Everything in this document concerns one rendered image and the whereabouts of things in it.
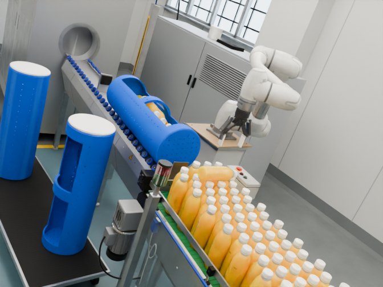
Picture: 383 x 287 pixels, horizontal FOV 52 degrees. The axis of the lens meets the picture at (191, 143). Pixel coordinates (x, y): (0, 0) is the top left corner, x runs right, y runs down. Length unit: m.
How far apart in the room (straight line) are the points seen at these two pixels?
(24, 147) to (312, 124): 3.31
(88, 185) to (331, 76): 3.36
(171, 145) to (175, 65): 2.76
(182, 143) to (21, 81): 1.35
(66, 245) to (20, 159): 0.91
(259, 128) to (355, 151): 2.09
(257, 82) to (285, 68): 0.56
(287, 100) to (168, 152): 0.71
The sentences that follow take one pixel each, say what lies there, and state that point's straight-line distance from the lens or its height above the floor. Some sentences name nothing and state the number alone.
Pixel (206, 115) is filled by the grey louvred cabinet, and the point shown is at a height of 0.71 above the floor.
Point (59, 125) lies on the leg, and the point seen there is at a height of 0.28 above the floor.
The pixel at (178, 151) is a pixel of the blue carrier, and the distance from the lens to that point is 2.20.
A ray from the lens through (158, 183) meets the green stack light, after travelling 1.63.
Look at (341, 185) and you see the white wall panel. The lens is 4.84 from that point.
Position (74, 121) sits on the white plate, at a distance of 2.35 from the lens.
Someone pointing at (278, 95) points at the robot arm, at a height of 1.61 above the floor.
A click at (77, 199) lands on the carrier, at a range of 2.46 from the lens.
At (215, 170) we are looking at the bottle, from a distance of 1.91.
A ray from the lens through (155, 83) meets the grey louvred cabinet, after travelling 5.14.
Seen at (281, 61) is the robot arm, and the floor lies 1.71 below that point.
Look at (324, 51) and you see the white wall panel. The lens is 5.03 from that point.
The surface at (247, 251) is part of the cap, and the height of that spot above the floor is 1.11.
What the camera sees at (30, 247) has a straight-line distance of 2.76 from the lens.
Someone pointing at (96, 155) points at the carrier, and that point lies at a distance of 2.32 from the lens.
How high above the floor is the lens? 1.95
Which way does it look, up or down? 21 degrees down
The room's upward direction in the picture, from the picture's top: 20 degrees clockwise
